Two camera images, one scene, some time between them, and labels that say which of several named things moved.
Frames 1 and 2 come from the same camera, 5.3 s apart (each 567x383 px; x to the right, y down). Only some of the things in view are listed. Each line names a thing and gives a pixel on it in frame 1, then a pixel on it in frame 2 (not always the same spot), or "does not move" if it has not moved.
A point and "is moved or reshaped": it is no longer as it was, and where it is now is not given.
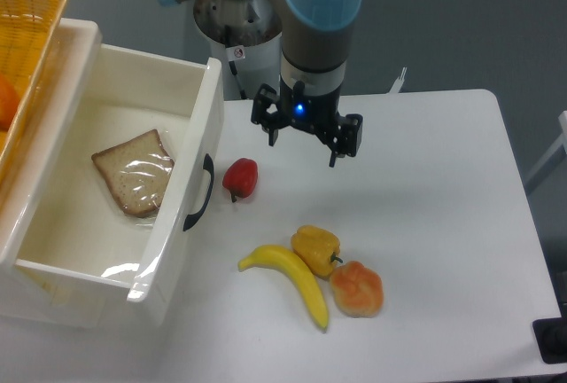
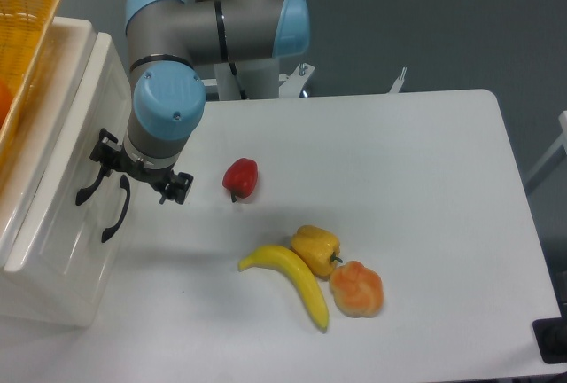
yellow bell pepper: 317,247 does not move
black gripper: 301,109 -> 110,154
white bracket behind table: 398,84 does not move
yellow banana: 279,257 does not move
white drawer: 135,191 is moved or reshaped
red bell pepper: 240,177 does not move
